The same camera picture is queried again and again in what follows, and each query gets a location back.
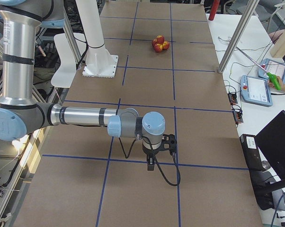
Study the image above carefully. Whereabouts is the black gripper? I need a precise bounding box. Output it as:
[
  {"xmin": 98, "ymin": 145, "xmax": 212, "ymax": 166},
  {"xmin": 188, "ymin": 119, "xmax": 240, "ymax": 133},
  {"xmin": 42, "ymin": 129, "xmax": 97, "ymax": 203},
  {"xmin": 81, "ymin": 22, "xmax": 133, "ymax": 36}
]
[{"xmin": 142, "ymin": 139, "xmax": 164, "ymax": 171}]

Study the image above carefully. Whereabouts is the dark red apple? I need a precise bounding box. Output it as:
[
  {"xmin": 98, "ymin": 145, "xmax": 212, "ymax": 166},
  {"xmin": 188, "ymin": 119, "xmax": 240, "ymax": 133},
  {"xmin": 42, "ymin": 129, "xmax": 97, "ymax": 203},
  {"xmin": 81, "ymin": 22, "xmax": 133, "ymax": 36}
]
[{"xmin": 156, "ymin": 35, "xmax": 165, "ymax": 44}]

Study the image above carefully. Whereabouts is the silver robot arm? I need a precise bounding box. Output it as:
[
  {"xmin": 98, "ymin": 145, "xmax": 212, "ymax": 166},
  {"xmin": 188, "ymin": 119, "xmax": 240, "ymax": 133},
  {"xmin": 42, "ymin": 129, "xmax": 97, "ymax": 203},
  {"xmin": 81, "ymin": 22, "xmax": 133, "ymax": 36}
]
[{"xmin": 0, "ymin": 0, "xmax": 165, "ymax": 170}]

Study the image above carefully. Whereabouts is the person hand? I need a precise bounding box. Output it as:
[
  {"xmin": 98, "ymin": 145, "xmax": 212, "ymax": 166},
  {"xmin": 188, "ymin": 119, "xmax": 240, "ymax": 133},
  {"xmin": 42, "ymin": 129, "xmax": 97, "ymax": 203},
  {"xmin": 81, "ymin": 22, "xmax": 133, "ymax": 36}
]
[{"xmin": 269, "ymin": 76, "xmax": 285, "ymax": 92}]

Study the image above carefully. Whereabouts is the near orange circuit board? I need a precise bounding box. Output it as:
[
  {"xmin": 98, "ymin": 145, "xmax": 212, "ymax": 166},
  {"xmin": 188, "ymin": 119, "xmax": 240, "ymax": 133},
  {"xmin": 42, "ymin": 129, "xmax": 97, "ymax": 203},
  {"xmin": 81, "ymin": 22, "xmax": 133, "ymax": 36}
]
[{"xmin": 231, "ymin": 105, "xmax": 243, "ymax": 125}]

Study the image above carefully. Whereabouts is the orange circuit board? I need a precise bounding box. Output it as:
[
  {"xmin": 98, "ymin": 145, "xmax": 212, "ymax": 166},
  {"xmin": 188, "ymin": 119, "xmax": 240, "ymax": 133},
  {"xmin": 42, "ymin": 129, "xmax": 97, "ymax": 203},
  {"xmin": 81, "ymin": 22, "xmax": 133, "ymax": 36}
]
[
  {"xmin": 227, "ymin": 92, "xmax": 238, "ymax": 105},
  {"xmin": 231, "ymin": 105, "xmax": 243, "ymax": 125}
]

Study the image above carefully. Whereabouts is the black desktop computer box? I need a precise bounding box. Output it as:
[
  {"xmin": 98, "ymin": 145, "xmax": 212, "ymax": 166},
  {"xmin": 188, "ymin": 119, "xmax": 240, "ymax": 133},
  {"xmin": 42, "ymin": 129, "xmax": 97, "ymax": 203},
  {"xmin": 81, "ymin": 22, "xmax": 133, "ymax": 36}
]
[{"xmin": 240, "ymin": 134, "xmax": 285, "ymax": 211}]

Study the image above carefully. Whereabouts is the far orange circuit board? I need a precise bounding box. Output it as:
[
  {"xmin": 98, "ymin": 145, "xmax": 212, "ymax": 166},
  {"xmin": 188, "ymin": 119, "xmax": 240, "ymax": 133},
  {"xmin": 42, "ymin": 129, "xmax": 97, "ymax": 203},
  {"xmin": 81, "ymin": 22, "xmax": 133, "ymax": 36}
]
[{"xmin": 227, "ymin": 92, "xmax": 238, "ymax": 105}]

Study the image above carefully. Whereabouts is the red yellow apple front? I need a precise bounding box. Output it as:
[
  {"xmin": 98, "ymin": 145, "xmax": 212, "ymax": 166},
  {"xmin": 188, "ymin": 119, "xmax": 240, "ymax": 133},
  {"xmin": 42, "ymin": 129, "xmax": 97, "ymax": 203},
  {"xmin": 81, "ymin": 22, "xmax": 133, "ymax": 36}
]
[{"xmin": 153, "ymin": 43, "xmax": 163, "ymax": 53}]

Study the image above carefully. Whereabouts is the red yellow apple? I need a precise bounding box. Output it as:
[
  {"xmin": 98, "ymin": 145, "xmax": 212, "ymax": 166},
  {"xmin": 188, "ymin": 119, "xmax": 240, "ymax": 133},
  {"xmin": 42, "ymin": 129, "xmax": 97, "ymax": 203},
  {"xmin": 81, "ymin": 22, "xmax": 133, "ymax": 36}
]
[
  {"xmin": 151, "ymin": 39, "xmax": 158, "ymax": 48},
  {"xmin": 162, "ymin": 41, "xmax": 170, "ymax": 50},
  {"xmin": 153, "ymin": 43, "xmax": 163, "ymax": 53}
]

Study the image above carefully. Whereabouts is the red yellow apple back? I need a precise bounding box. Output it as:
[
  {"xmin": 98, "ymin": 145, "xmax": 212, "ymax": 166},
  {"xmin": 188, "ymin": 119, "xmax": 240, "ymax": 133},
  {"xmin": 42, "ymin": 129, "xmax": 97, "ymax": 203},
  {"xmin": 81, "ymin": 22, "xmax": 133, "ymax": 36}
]
[{"xmin": 162, "ymin": 41, "xmax": 170, "ymax": 50}]

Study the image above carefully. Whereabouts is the red yellow apple left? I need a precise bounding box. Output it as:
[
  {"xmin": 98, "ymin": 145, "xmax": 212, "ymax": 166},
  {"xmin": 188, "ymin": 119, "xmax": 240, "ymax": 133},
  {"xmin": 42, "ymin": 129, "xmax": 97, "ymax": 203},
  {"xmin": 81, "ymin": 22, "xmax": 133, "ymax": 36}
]
[{"xmin": 151, "ymin": 39, "xmax": 158, "ymax": 48}]

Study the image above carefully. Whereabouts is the white chair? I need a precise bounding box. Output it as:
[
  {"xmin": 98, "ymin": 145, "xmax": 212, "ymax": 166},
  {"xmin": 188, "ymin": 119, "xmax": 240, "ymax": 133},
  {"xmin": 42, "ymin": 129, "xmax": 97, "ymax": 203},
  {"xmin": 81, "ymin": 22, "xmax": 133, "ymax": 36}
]
[{"xmin": 51, "ymin": 33, "xmax": 83, "ymax": 88}]

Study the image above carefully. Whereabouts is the near blue teach pendant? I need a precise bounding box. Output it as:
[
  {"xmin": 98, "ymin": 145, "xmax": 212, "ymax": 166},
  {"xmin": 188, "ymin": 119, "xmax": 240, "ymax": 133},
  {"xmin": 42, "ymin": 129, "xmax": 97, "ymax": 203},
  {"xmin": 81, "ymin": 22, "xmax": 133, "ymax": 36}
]
[{"xmin": 240, "ymin": 75, "xmax": 273, "ymax": 106}]

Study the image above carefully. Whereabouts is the blue teach pendant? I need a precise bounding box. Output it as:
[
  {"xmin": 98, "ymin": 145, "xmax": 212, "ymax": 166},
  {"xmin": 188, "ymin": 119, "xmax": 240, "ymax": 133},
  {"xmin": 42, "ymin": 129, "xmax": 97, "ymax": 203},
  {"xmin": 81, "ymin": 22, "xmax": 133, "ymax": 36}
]
[
  {"xmin": 260, "ymin": 58, "xmax": 285, "ymax": 83},
  {"xmin": 240, "ymin": 75, "xmax": 273, "ymax": 106}
]

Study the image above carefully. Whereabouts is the black monitor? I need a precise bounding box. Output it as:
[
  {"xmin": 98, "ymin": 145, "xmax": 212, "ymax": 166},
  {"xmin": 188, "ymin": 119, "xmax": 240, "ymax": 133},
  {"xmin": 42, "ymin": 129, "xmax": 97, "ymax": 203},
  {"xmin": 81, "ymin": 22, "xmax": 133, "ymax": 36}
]
[{"xmin": 255, "ymin": 110, "xmax": 285, "ymax": 179}]

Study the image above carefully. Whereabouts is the far blue teach pendant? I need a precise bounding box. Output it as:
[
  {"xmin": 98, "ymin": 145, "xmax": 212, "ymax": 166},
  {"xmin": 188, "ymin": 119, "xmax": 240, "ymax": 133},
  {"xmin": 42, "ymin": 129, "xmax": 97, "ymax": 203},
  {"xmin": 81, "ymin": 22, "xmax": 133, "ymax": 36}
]
[{"xmin": 260, "ymin": 58, "xmax": 285, "ymax": 83}]

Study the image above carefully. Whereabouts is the red cylinder bottle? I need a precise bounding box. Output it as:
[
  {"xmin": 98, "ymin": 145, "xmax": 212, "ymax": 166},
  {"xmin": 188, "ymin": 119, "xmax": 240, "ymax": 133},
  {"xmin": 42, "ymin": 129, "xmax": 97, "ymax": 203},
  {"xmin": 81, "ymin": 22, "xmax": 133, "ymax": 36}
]
[{"xmin": 208, "ymin": 0, "xmax": 220, "ymax": 21}]

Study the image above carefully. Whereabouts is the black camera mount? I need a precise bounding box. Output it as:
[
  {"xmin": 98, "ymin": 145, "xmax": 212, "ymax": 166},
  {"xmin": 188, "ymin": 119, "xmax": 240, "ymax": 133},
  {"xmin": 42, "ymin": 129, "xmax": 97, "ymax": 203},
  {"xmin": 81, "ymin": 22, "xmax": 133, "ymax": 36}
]
[{"xmin": 161, "ymin": 134, "xmax": 177, "ymax": 156}]

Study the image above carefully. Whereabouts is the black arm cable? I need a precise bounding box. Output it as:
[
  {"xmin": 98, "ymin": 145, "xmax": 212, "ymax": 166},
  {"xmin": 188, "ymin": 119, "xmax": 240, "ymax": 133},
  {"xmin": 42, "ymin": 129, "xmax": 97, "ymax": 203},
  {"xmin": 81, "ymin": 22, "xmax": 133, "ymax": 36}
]
[{"xmin": 118, "ymin": 136, "xmax": 181, "ymax": 187}]

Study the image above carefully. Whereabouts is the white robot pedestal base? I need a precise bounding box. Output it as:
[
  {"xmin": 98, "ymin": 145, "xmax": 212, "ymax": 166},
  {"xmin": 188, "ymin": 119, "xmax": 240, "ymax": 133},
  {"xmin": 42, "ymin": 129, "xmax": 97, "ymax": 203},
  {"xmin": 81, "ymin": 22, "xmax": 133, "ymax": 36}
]
[{"xmin": 76, "ymin": 0, "xmax": 118, "ymax": 78}]

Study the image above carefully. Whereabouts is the green handled grabber stick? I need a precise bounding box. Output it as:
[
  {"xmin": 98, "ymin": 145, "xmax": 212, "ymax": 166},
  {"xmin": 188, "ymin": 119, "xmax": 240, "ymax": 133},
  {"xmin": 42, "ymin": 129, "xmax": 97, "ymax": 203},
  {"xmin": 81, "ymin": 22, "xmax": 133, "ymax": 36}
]
[{"xmin": 236, "ymin": 47, "xmax": 281, "ymax": 90}]

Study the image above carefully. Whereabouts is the aluminium frame post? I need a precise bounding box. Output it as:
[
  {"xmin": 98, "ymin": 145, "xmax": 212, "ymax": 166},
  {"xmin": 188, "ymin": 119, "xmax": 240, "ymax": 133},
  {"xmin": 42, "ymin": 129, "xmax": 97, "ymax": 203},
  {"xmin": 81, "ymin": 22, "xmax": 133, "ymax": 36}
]
[{"xmin": 218, "ymin": 0, "xmax": 259, "ymax": 74}]

